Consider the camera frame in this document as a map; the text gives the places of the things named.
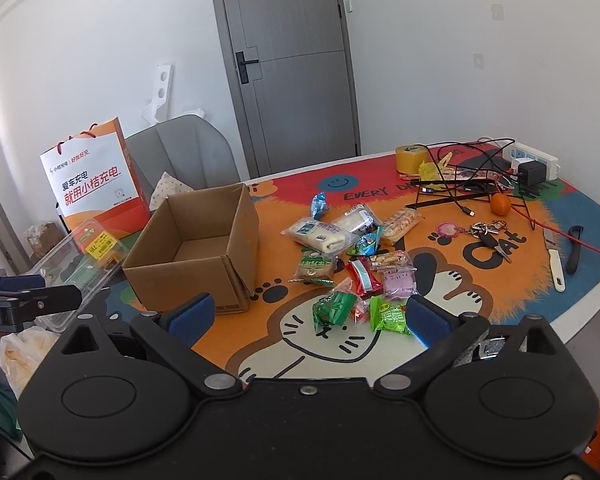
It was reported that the light green snack packet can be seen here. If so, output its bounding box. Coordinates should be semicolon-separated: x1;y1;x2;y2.
370;297;411;335

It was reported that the pink snack packet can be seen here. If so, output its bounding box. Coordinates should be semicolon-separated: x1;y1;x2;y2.
381;266;417;298

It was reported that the pink pixel keychain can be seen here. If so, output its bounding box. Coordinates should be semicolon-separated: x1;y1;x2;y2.
436;222;462;238

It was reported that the key bunch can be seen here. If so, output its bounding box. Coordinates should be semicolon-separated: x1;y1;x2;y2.
469;220;512;263

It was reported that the yellow tape roll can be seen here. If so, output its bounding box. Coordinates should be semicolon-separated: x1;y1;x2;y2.
394;144;430;176

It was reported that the green biscuit pack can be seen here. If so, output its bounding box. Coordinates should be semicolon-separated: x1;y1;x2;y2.
289;247;337;287

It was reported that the small blue snack packet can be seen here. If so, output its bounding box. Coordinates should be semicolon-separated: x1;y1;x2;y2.
310;192;328;221

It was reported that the long white bread pack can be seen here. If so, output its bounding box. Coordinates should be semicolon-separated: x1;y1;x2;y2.
280;217;358;256

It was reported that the black power adapter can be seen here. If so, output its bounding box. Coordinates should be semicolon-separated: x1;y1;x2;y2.
517;160;546;188

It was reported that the black handled tool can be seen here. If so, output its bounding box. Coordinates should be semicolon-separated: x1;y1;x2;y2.
565;226;584;275

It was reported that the small cracker packet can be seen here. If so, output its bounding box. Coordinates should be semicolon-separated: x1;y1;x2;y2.
368;250;413;271

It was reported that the biscuit roll pack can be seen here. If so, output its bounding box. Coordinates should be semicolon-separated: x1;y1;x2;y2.
380;207;422;244

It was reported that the red cable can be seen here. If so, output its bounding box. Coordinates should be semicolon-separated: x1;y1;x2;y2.
499;179;600;266

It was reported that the clear plastic fruit container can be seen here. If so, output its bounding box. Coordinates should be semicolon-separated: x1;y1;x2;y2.
28;219;129;333

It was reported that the orange white paper bag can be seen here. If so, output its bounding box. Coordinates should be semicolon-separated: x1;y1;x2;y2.
40;118;149;240

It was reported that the white plastic bag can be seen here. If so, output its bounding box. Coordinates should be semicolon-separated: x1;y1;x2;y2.
0;326;59;399

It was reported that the orange mandarin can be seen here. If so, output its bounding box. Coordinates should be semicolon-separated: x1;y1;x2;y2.
490;193;512;217

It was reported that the clear sandwich pack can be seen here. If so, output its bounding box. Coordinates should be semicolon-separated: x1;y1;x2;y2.
332;204;382;235

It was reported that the grey chair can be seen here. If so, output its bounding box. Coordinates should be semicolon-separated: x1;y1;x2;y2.
125;115;240;198

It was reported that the white power strip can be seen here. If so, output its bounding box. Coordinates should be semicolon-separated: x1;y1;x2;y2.
503;142;560;181

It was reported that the red snack packet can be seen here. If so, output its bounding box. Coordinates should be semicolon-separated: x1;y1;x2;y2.
347;259;382;298

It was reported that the black usb cable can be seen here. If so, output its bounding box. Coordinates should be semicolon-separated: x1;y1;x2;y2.
409;136;519;217

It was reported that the cardboard box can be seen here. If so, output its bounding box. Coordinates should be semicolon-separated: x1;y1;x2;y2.
123;183;259;314

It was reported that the black wire stand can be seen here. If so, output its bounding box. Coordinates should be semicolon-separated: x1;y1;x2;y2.
402;154;520;208

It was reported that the polka dot cushion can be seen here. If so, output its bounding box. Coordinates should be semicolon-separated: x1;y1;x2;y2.
149;171;194;212

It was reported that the grey door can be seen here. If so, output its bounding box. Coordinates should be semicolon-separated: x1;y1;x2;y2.
213;0;360;176

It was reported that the teal green snack packet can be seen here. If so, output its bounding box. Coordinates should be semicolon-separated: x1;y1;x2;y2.
347;226;382;257

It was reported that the colourful cat table mat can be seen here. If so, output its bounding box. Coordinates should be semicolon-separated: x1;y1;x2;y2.
99;142;600;380

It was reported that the yellow plastic bag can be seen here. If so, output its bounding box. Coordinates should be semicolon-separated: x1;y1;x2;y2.
418;159;455;182

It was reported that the dark green candy packet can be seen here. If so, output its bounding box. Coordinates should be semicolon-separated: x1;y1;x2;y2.
312;290;358;332

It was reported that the white handled knife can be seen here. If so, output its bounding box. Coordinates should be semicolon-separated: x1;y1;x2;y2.
543;228;566;292

